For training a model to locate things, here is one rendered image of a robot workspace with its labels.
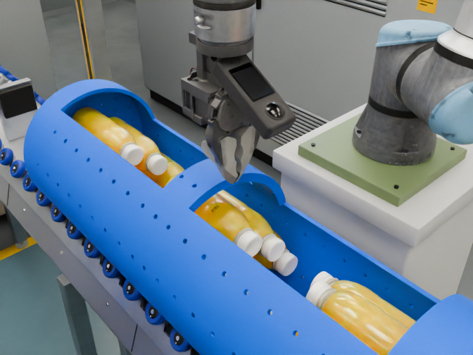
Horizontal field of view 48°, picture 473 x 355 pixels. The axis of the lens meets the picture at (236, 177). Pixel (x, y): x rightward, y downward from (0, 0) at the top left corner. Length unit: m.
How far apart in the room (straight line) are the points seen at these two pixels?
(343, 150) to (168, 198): 0.36
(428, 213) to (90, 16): 1.21
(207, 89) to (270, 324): 0.30
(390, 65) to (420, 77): 0.08
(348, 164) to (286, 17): 1.70
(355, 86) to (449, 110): 1.64
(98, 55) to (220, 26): 1.19
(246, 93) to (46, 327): 1.80
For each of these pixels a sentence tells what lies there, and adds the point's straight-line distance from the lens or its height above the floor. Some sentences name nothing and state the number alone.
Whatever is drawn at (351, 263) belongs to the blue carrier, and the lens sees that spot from 0.89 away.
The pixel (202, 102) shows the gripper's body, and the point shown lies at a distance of 0.71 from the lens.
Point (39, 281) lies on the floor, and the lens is 2.52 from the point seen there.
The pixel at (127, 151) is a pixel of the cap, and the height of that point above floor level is 1.17.
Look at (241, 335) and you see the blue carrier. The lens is 0.69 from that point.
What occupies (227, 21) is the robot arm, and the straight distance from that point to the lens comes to 0.64.
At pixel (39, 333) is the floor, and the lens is 2.31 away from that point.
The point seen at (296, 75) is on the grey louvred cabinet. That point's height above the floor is 0.63.
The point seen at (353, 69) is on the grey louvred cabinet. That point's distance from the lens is 2.41.
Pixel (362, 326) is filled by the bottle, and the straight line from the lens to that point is 0.69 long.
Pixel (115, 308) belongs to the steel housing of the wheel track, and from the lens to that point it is 1.10.
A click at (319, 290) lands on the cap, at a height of 1.17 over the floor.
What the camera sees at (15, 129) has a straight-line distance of 1.61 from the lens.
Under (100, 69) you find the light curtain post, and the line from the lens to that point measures 1.83.
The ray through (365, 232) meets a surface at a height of 1.08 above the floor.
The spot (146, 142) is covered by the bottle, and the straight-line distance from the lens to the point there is 1.10.
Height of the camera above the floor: 1.69
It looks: 35 degrees down
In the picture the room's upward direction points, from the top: straight up
